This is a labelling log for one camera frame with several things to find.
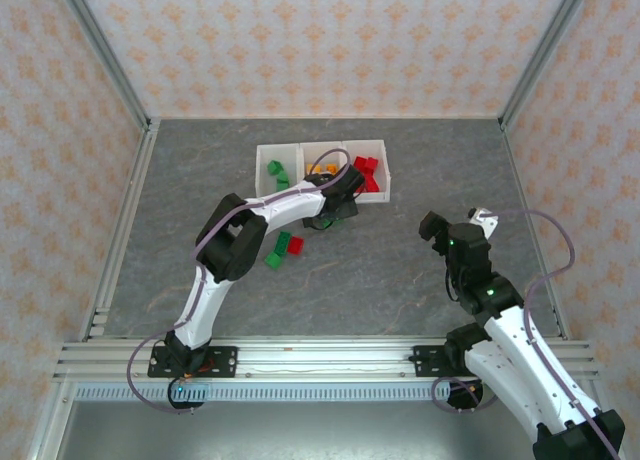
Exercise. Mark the green lego brick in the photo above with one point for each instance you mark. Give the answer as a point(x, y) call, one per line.
point(284, 242)
point(283, 185)
point(337, 225)
point(273, 167)
point(283, 176)
point(272, 260)

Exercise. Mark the round orange lego piece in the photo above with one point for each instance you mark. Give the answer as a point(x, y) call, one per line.
point(330, 169)

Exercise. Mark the orange lego brick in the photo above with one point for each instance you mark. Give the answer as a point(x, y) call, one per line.
point(312, 169)

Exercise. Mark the white three-compartment container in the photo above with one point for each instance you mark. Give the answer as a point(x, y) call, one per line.
point(266, 184)

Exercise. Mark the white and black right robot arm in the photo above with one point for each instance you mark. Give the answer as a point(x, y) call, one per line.
point(500, 370)

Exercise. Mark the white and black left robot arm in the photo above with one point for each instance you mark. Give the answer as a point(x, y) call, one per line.
point(205, 305)

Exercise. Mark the grey sheet metal tray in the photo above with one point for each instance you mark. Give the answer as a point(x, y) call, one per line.
point(325, 435)

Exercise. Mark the thin silver table-edge rail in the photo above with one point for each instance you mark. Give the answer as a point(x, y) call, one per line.
point(325, 118)

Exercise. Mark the silver aluminium side rail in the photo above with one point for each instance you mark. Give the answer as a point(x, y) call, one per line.
point(122, 220)
point(520, 180)

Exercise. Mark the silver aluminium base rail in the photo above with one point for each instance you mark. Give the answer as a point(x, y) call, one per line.
point(325, 360)

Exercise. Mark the silver aluminium frame post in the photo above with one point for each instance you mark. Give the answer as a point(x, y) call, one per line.
point(104, 50)
point(545, 50)

